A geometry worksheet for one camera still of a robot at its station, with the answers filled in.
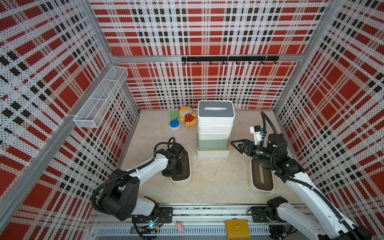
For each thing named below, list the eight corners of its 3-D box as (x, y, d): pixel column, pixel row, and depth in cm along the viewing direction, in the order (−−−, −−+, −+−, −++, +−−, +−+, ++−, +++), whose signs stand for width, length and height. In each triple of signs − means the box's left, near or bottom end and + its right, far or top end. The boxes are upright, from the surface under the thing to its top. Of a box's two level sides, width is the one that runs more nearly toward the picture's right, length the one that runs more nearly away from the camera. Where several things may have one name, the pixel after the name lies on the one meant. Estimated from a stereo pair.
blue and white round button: (169, 130, 111) (168, 128, 109) (170, 121, 116) (170, 119, 114) (179, 130, 111) (179, 128, 109) (180, 121, 116) (180, 119, 114)
